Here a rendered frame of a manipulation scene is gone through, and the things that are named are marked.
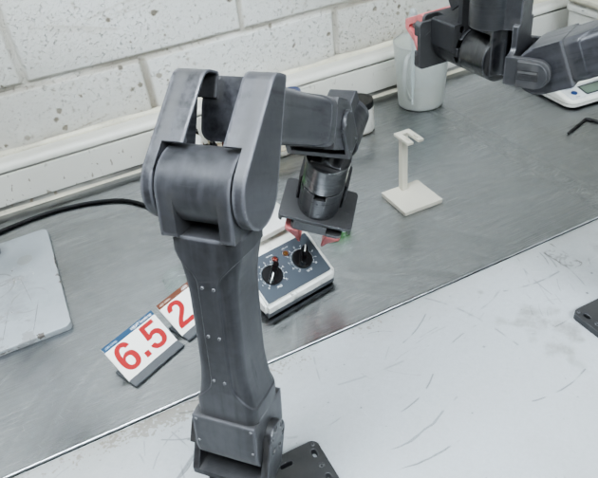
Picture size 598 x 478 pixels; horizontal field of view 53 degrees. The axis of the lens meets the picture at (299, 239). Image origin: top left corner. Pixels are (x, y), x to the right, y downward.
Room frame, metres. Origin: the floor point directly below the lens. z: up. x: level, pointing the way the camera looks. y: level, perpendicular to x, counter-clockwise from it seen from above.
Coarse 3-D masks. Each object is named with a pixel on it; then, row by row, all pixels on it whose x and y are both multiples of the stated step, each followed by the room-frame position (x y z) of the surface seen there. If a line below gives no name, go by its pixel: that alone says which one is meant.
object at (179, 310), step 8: (184, 296) 0.69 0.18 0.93; (168, 304) 0.67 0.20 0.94; (176, 304) 0.67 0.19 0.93; (184, 304) 0.67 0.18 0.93; (168, 312) 0.66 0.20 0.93; (176, 312) 0.66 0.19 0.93; (184, 312) 0.66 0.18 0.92; (192, 312) 0.67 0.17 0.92; (176, 320) 0.65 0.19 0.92; (184, 320) 0.65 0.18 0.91; (192, 320) 0.66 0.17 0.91
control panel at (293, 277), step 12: (300, 240) 0.75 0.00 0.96; (276, 252) 0.72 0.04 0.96; (288, 252) 0.73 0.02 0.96; (312, 252) 0.73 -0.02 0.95; (264, 264) 0.70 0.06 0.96; (288, 264) 0.71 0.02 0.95; (312, 264) 0.71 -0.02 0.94; (324, 264) 0.71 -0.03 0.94; (288, 276) 0.69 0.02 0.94; (300, 276) 0.69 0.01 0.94; (312, 276) 0.69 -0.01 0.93; (264, 288) 0.67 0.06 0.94; (276, 288) 0.67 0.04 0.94; (288, 288) 0.67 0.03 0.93
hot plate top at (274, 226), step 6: (276, 204) 0.82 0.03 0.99; (276, 210) 0.80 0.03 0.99; (276, 216) 0.78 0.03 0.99; (270, 222) 0.77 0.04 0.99; (276, 222) 0.77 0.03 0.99; (282, 222) 0.77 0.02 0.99; (264, 228) 0.76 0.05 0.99; (270, 228) 0.75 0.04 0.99; (276, 228) 0.75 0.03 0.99; (282, 228) 0.75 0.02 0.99; (264, 234) 0.74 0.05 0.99; (270, 234) 0.74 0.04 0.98
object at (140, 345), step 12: (144, 324) 0.63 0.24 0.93; (156, 324) 0.64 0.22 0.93; (132, 336) 0.61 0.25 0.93; (144, 336) 0.62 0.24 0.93; (156, 336) 0.62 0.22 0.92; (168, 336) 0.63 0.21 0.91; (120, 348) 0.59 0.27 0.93; (132, 348) 0.60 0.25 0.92; (144, 348) 0.60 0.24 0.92; (156, 348) 0.61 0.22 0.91; (120, 360) 0.58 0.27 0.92; (132, 360) 0.58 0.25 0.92; (144, 360) 0.59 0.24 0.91; (132, 372) 0.57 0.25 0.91
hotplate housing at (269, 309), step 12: (264, 240) 0.75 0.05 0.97; (276, 240) 0.75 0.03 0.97; (288, 240) 0.75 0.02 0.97; (312, 240) 0.75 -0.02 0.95; (264, 252) 0.72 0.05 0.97; (324, 276) 0.70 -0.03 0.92; (300, 288) 0.68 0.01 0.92; (312, 288) 0.68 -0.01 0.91; (264, 300) 0.65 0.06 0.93; (276, 300) 0.65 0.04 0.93; (288, 300) 0.66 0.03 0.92; (300, 300) 0.68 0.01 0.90; (264, 312) 0.65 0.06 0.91; (276, 312) 0.65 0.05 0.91
